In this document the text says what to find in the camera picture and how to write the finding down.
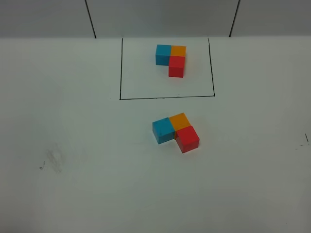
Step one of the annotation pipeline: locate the white template sheet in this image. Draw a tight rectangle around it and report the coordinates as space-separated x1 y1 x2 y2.
121 37 215 100

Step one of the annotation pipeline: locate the orange template cube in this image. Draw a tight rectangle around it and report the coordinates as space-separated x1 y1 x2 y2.
171 45 186 57

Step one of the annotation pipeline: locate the red template cube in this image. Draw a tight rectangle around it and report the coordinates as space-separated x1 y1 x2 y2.
168 56 185 78

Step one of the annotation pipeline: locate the blue template cube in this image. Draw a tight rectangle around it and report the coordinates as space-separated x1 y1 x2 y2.
155 44 172 66

